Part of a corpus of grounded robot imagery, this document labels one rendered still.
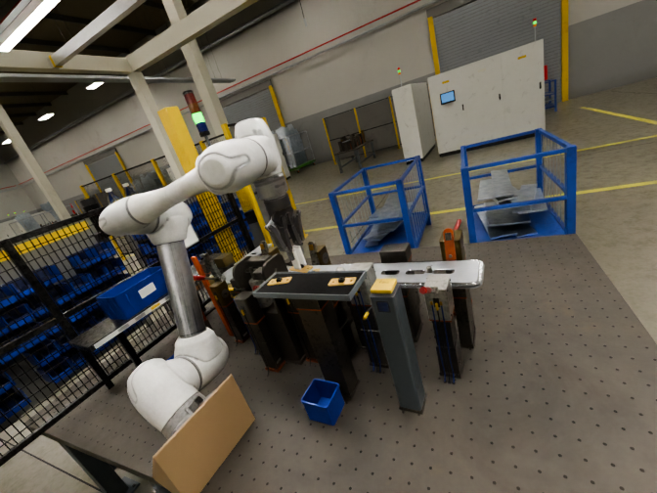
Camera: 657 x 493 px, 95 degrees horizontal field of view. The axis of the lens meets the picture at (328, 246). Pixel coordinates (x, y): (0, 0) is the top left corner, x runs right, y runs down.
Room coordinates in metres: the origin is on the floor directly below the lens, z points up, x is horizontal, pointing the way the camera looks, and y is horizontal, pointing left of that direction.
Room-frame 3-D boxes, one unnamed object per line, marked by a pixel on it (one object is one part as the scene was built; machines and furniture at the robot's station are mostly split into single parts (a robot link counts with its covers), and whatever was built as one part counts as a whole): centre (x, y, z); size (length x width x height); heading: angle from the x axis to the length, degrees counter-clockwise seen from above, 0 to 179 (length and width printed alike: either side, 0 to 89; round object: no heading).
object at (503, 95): (7.83, -4.78, 1.22); 2.40 x 0.54 x 2.45; 61
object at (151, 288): (1.52, 1.03, 1.10); 0.30 x 0.17 x 0.13; 151
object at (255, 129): (0.87, 0.11, 1.59); 0.13 x 0.11 x 0.16; 162
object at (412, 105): (9.52, -3.66, 1.22); 2.40 x 0.54 x 2.45; 147
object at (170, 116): (2.29, 0.75, 1.00); 0.18 x 0.18 x 2.00; 56
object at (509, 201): (2.87, -1.92, 0.48); 1.20 x 0.80 x 0.95; 152
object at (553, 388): (1.34, 0.20, 0.68); 2.56 x 1.61 x 0.04; 61
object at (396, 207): (3.56, -0.81, 0.48); 1.20 x 0.80 x 0.95; 149
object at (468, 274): (1.28, 0.09, 1.00); 1.38 x 0.22 x 0.02; 56
